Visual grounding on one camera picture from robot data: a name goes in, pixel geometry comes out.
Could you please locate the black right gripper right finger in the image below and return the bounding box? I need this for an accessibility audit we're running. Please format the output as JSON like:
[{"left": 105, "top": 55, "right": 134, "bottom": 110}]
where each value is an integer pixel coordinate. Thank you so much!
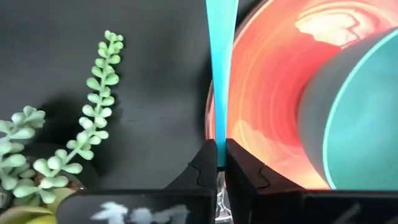
[{"left": 225, "top": 138, "right": 398, "bottom": 224}]

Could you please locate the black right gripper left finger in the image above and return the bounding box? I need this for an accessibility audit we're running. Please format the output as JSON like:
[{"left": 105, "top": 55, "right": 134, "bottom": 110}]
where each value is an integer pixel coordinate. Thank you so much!
[{"left": 55, "top": 139, "right": 218, "bottom": 224}]

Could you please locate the teal ceramic bowl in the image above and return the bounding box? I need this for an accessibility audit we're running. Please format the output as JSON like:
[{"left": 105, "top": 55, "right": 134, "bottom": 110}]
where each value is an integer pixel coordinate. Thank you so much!
[{"left": 297, "top": 27, "right": 398, "bottom": 191}]

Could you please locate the orange glazed ceramic plate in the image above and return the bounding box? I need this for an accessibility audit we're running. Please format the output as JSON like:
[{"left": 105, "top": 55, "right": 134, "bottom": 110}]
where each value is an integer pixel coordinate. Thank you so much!
[{"left": 204, "top": 0, "right": 398, "bottom": 190}]

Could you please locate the green artificial succulent plant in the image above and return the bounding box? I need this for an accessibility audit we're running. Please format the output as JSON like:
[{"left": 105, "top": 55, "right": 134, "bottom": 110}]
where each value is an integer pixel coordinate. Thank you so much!
[{"left": 0, "top": 30, "right": 124, "bottom": 224}]

